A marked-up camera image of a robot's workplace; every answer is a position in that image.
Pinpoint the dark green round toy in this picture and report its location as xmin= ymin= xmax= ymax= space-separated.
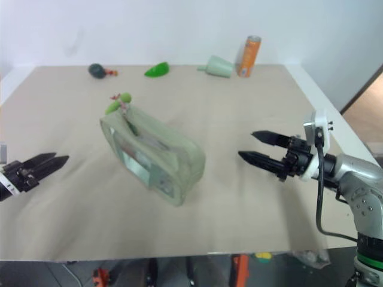
xmin=87 ymin=63 xmax=107 ymax=80

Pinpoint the orange clamp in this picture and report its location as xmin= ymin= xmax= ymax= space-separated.
xmin=92 ymin=267 xmax=117 ymax=287
xmin=231 ymin=254 xmax=250 ymax=287

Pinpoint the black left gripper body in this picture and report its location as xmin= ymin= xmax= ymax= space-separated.
xmin=0 ymin=160 xmax=40 ymax=194

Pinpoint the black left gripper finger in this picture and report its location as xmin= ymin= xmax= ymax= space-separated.
xmin=33 ymin=155 xmax=70 ymax=181
xmin=23 ymin=152 xmax=57 ymax=169

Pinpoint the light green zip pouch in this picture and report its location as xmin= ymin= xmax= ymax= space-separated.
xmin=99 ymin=105 xmax=207 ymax=208

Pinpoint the bright green leaf-shaped toy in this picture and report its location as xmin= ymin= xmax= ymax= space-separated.
xmin=144 ymin=61 xmax=171 ymax=78

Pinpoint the yellow green small object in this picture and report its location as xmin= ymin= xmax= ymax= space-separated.
xmin=254 ymin=252 xmax=273 ymax=264

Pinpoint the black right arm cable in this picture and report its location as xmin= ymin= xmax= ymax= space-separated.
xmin=315 ymin=127 xmax=358 ymax=242

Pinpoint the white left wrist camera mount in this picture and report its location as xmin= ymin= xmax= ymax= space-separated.
xmin=0 ymin=143 xmax=16 ymax=194

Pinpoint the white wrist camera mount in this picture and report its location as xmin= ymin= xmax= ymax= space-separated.
xmin=0 ymin=143 xmax=16 ymax=194
xmin=300 ymin=109 xmax=335 ymax=182

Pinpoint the green pea pod zipper charm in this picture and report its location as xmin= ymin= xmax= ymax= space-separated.
xmin=104 ymin=93 xmax=133 ymax=115

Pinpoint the pale green funnel cup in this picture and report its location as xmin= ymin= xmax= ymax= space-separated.
xmin=196 ymin=54 xmax=235 ymax=79

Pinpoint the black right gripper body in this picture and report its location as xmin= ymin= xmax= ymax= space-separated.
xmin=276 ymin=135 xmax=315 ymax=182

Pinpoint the clear plastic bag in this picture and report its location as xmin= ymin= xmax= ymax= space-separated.
xmin=290 ymin=249 xmax=330 ymax=269

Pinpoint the orange drink can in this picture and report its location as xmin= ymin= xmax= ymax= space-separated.
xmin=235 ymin=35 xmax=262 ymax=79

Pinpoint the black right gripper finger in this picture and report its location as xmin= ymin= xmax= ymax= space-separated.
xmin=238 ymin=151 xmax=285 ymax=175
xmin=252 ymin=130 xmax=290 ymax=148

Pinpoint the white cable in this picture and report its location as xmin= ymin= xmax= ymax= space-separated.
xmin=60 ymin=262 xmax=82 ymax=287

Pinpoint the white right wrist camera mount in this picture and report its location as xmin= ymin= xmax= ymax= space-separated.
xmin=300 ymin=109 xmax=335 ymax=182

